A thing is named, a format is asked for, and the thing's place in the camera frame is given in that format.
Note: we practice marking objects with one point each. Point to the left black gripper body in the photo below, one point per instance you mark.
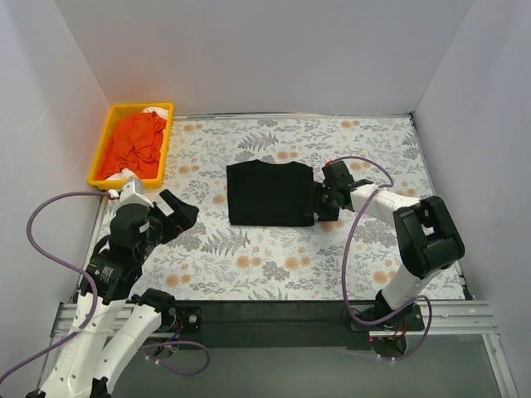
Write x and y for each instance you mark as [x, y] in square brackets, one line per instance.
[163, 222]

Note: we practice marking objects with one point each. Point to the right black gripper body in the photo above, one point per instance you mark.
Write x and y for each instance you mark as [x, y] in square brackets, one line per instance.
[318, 201]

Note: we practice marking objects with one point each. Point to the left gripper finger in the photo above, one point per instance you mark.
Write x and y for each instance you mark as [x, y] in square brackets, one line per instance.
[171, 201]
[184, 216]

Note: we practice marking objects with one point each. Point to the black t shirt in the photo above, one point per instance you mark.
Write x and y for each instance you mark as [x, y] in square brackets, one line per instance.
[267, 194]

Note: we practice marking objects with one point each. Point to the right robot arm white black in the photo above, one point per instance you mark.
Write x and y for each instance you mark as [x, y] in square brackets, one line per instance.
[427, 238]

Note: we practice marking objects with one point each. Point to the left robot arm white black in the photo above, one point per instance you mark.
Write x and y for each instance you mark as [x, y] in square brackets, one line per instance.
[91, 361]

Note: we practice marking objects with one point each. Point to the floral table cloth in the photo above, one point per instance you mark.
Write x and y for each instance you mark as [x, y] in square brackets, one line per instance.
[218, 261]

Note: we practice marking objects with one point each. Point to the orange t shirt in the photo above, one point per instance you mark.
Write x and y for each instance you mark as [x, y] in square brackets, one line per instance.
[137, 145]

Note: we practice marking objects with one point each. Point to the yellow plastic bin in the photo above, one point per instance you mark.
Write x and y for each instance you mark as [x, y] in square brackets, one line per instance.
[134, 139]

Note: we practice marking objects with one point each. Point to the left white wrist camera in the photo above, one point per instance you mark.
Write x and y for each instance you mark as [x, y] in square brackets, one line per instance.
[132, 192]

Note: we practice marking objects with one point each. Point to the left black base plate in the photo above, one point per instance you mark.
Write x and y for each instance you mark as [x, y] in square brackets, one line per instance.
[184, 320]

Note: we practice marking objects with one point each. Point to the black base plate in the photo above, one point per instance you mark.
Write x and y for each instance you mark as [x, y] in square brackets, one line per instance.
[410, 320]
[184, 320]

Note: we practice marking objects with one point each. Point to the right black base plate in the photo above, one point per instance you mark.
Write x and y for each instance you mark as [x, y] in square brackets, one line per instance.
[410, 320]

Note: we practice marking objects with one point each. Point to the aluminium frame rail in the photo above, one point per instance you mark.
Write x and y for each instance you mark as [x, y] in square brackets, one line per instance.
[305, 349]

